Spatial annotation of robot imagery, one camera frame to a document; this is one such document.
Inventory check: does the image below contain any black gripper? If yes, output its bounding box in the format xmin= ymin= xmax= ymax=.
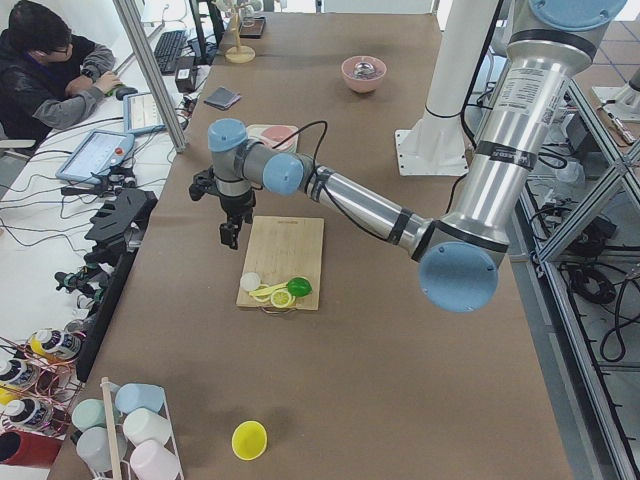
xmin=219 ymin=192 xmax=256 ymax=249

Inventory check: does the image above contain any small pink bowl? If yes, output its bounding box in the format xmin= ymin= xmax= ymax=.
xmin=260 ymin=125 xmax=297 ymax=151

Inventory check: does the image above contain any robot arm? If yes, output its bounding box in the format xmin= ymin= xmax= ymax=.
xmin=208 ymin=1 xmax=624 ymax=313

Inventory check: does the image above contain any large pink ice bowl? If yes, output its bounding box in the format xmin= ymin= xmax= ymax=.
xmin=341 ymin=55 xmax=387 ymax=93

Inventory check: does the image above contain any wooden cutting board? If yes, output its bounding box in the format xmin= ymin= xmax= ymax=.
xmin=242 ymin=216 xmax=324 ymax=311

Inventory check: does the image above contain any white steamed bun toy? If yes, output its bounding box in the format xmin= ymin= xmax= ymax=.
xmin=239 ymin=272 xmax=261 ymax=292

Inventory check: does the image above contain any lemon slice near lime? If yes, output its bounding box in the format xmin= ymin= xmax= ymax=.
xmin=269 ymin=289 xmax=296 ymax=309

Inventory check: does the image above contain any green lime toy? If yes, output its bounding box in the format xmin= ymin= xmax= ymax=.
xmin=286 ymin=277 xmax=313 ymax=298

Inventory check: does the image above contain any cream serving tray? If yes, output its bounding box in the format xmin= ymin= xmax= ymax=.
xmin=247 ymin=124 xmax=298 ymax=153

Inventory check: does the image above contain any black slotted stand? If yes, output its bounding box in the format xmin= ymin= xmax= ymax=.
xmin=84 ymin=188 xmax=158 ymax=266

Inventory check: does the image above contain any grey folded cloth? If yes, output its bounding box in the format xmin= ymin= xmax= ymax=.
xmin=204 ymin=86 xmax=242 ymax=111

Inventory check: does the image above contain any blue teach pendant far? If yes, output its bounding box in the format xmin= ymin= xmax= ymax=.
xmin=122 ymin=92 xmax=165 ymax=135

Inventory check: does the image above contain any blue teach pendant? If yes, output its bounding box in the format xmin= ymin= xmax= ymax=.
xmin=56 ymin=129 xmax=135 ymax=184
xmin=122 ymin=92 xmax=165 ymax=135

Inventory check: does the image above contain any blue teach pendant near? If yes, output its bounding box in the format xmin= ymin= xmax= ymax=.
xmin=56 ymin=129 xmax=135 ymax=184

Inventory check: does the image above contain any wooden mug tree stand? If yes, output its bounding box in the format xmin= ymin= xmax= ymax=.
xmin=213 ymin=0 xmax=255 ymax=64

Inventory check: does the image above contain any blue cup on rack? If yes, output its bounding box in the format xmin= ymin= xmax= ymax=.
xmin=115 ymin=383 xmax=164 ymax=414

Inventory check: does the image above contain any black keyboard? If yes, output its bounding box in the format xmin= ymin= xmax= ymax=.
xmin=153 ymin=30 xmax=188 ymax=75

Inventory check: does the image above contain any yellow paint bottle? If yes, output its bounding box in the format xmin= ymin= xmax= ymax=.
xmin=29 ymin=329 xmax=83 ymax=361

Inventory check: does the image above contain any dark wooden tray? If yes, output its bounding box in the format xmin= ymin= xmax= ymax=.
xmin=239 ymin=17 xmax=266 ymax=39

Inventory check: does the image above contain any yellow plastic cup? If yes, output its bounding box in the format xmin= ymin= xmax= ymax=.
xmin=231 ymin=420 xmax=268 ymax=461

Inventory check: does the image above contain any white cup on rack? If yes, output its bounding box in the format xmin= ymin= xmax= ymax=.
xmin=122 ymin=408 xmax=171 ymax=445

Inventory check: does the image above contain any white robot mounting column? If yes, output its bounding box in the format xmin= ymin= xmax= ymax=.
xmin=395 ymin=0 xmax=501 ymax=177

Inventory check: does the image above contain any green cup on rack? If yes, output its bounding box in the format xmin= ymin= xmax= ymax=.
xmin=71 ymin=398 xmax=107 ymax=432

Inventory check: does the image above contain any seated person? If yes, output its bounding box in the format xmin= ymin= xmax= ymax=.
xmin=1 ymin=1 xmax=121 ymax=143

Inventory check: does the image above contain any pink cup on rack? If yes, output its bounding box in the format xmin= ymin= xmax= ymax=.
xmin=130 ymin=439 xmax=180 ymax=480

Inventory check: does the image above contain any grey cup on rack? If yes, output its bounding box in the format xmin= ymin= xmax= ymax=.
xmin=76 ymin=426 xmax=112 ymax=472

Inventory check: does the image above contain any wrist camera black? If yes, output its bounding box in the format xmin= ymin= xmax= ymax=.
xmin=189 ymin=168 xmax=219 ymax=201

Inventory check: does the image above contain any aluminium frame post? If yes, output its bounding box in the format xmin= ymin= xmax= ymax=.
xmin=113 ymin=0 xmax=187 ymax=154

